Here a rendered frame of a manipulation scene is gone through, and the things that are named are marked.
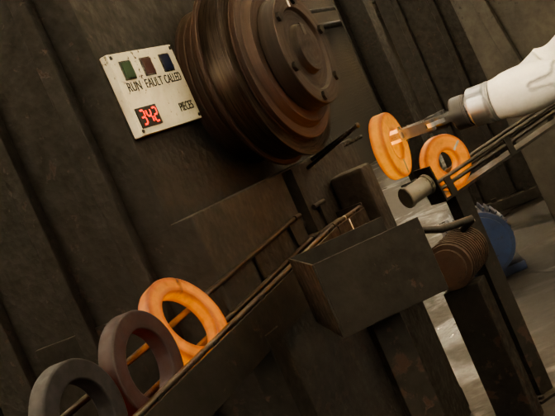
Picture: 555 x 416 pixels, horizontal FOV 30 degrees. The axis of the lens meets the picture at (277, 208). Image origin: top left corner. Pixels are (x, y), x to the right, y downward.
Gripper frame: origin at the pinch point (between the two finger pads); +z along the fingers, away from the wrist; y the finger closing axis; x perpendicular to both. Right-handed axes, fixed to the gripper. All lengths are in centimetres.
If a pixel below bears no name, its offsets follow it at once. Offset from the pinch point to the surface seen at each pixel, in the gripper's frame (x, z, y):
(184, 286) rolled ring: -9, 25, -63
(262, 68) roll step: 25.1, 16.4, -14.5
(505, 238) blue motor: -68, 41, 204
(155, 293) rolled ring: -8, 26, -71
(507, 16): 21, 22, 275
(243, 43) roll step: 32.0, 18.3, -15.0
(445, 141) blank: -9, 3, 51
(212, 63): 30.1, 24.7, -20.0
